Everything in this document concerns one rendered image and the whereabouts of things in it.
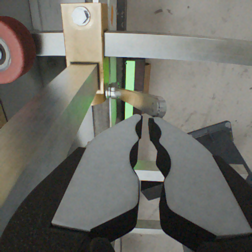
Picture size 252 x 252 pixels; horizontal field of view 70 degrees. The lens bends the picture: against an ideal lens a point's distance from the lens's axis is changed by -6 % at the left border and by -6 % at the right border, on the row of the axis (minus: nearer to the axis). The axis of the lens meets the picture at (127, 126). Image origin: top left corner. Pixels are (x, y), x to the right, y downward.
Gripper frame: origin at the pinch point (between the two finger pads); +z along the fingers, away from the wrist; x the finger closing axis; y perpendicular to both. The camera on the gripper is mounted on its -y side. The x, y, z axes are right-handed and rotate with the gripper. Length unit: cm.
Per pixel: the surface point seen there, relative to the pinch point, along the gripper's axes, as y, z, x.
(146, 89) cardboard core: 35, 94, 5
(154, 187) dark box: 115, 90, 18
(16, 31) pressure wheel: -4.2, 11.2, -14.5
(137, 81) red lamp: 8.4, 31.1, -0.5
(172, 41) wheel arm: -2.7, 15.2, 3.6
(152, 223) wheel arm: 47, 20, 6
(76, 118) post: 2.6, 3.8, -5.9
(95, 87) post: 2.9, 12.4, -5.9
